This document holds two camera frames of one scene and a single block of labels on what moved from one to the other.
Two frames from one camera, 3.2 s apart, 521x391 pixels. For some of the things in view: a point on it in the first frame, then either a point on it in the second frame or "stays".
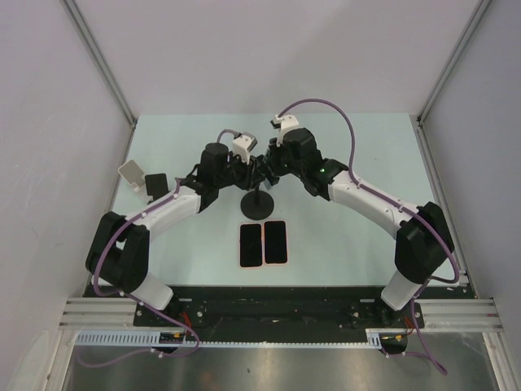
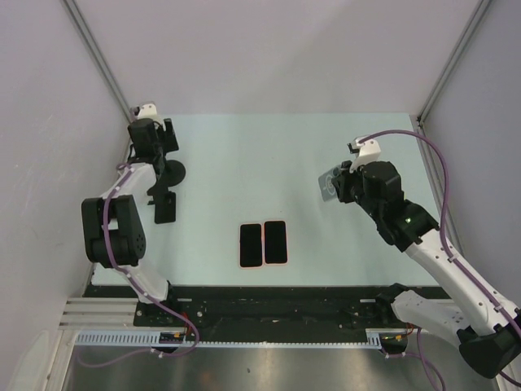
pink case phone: (251, 245) stays
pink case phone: (275, 243) stays
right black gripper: (274, 160) → (343, 180)
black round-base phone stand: (257, 204) → (172, 174)
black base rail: (219, 314) stays
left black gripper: (250, 174) → (169, 142)
